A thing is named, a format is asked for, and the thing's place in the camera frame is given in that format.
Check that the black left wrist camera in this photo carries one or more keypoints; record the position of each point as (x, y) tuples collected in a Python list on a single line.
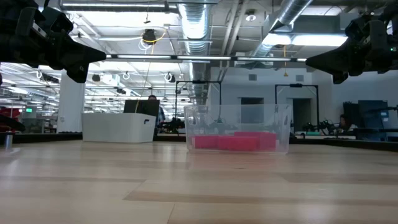
[(43, 21)]

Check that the black metal frame stand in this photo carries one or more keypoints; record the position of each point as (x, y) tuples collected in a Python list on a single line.
[(295, 85)]

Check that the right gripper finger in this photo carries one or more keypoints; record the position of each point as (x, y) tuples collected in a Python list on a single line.
[(340, 77), (335, 60)]

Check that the person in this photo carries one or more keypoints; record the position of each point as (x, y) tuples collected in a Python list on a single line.
[(345, 123), (161, 115)]

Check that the clear plastic bin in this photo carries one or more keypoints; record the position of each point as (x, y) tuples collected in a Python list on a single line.
[(236, 118)]

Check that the dark equipment rack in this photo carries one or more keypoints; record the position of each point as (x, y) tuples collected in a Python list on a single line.
[(373, 113)]

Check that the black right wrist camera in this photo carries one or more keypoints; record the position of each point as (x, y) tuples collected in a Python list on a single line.
[(367, 31)]

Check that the black monitor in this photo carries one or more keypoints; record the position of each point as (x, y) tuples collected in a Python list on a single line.
[(141, 107)]

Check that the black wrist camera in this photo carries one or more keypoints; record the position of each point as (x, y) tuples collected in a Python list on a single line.
[(367, 31), (43, 21)]

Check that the black robot station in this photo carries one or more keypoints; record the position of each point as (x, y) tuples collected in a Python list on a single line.
[(174, 125), (323, 126)]

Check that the silver metal post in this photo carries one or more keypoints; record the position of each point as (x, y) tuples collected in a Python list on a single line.
[(8, 141)]

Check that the white plastic bin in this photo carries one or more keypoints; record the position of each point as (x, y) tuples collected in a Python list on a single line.
[(118, 129)]

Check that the red storage bin rack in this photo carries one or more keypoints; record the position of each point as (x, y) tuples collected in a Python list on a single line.
[(7, 112)]

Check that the green exit sign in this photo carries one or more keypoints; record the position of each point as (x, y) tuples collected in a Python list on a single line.
[(29, 109)]

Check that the long linear ceiling light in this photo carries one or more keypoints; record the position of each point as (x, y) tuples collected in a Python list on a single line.
[(202, 58)]

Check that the round ceiling sensor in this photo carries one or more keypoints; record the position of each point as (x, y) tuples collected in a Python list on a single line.
[(250, 17)]

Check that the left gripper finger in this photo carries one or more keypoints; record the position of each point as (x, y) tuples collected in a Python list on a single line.
[(78, 74), (77, 56)]

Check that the white building column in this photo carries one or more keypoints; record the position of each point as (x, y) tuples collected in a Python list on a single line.
[(71, 102)]

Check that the wall air vent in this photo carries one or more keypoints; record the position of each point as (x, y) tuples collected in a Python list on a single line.
[(252, 77), (299, 77)]

